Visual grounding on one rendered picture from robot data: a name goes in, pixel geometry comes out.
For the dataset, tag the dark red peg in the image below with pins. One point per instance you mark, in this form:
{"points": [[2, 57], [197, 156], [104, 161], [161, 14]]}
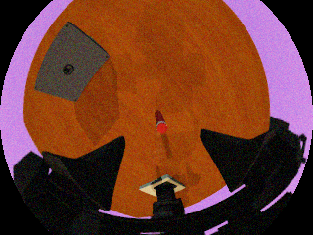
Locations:
{"points": [[160, 123]]}

